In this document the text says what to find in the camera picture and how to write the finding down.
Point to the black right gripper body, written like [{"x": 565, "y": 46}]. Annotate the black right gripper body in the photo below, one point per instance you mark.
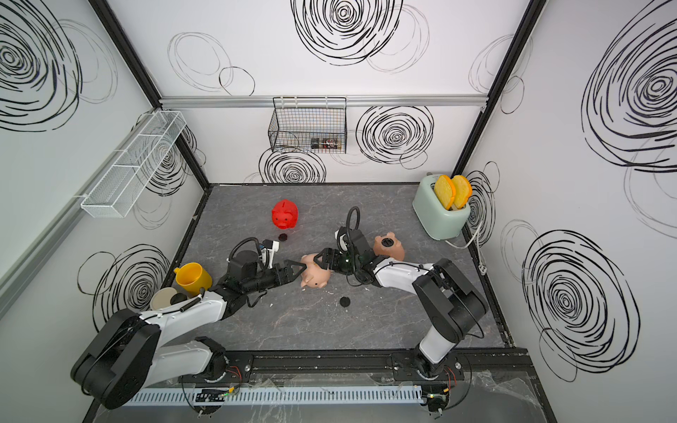
[{"x": 342, "y": 263}]

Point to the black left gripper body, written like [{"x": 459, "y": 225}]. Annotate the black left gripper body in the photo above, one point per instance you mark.
[{"x": 267, "y": 278}]

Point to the light pink piggy bank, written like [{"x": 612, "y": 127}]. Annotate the light pink piggy bank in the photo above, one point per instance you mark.
[{"x": 314, "y": 276}]

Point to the red piggy bank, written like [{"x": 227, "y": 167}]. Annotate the red piggy bank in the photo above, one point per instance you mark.
[{"x": 285, "y": 214}]

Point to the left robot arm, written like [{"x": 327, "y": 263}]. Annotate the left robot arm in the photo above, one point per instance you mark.
[{"x": 135, "y": 350}]

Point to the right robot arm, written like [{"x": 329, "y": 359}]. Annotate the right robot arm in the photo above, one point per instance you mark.
[{"x": 451, "y": 301}]

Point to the orange-tan piggy bank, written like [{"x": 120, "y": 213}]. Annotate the orange-tan piggy bank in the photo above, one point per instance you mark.
[{"x": 390, "y": 246}]

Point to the yellow mug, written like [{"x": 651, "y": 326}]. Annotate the yellow mug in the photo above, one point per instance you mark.
[{"x": 193, "y": 278}]

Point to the mint green toaster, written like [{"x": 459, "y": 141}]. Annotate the mint green toaster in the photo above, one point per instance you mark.
[{"x": 438, "y": 223}]

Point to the yellow toast slice left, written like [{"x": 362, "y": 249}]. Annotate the yellow toast slice left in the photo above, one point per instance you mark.
[{"x": 445, "y": 191}]

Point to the yellow toast slice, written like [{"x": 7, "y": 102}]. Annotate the yellow toast slice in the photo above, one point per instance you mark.
[
  {"x": 445, "y": 191},
  {"x": 463, "y": 191}
]

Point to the small items in basket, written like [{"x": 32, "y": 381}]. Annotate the small items in basket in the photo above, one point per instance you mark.
[{"x": 317, "y": 143}]

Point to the yellow toast slice right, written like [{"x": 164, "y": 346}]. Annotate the yellow toast slice right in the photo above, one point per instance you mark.
[{"x": 463, "y": 191}]

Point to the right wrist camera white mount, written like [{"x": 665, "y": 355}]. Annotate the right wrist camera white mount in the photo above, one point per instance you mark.
[{"x": 342, "y": 240}]

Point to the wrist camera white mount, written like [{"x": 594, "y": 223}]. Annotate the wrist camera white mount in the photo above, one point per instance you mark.
[
  {"x": 269, "y": 249},
  {"x": 342, "y": 240}
]

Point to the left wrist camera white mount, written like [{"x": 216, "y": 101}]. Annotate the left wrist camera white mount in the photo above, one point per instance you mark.
[{"x": 269, "y": 249}]

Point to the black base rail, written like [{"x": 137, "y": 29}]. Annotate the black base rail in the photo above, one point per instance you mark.
[{"x": 322, "y": 362}]

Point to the white slotted cable duct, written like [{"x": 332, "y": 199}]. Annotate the white slotted cable duct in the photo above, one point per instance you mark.
[{"x": 341, "y": 395}]

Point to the black wire wall basket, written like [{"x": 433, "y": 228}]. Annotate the black wire wall basket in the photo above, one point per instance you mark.
[{"x": 296, "y": 120}]

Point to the white wire wall shelf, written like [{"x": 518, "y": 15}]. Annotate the white wire wall shelf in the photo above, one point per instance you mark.
[{"x": 149, "y": 162}]

